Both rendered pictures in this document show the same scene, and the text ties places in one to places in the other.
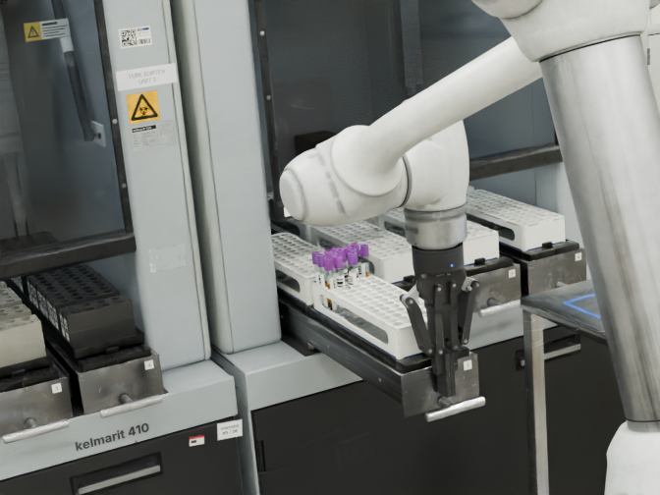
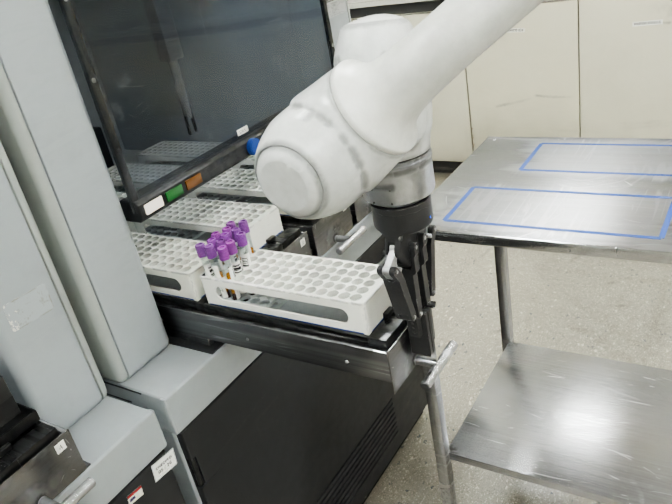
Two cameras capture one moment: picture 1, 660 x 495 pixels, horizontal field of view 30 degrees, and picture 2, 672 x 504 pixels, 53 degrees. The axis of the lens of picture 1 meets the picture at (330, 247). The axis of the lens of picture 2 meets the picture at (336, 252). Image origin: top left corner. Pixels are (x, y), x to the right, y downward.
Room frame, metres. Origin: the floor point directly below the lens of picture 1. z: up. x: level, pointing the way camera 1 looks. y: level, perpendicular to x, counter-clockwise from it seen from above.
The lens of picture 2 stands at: (1.08, 0.28, 1.33)
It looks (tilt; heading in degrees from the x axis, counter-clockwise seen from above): 27 degrees down; 332
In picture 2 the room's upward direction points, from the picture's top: 12 degrees counter-clockwise
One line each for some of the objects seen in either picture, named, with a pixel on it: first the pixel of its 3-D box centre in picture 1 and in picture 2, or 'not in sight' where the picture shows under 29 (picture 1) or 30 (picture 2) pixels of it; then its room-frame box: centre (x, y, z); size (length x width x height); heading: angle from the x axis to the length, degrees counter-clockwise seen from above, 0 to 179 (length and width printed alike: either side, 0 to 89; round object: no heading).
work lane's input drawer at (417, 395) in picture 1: (344, 323); (237, 306); (2.01, -0.01, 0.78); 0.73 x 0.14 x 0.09; 25
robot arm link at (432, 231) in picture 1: (435, 224); (396, 174); (1.71, -0.16, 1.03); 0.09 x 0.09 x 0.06
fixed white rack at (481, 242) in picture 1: (435, 236); (254, 193); (2.31, -0.21, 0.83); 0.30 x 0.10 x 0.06; 25
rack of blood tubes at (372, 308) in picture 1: (379, 314); (297, 289); (1.89, -0.07, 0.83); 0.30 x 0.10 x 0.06; 25
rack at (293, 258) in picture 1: (297, 269); (152, 265); (2.18, 0.06, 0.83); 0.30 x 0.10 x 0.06; 25
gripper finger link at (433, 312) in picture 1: (434, 317); (407, 279); (1.70, -0.14, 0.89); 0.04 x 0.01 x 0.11; 25
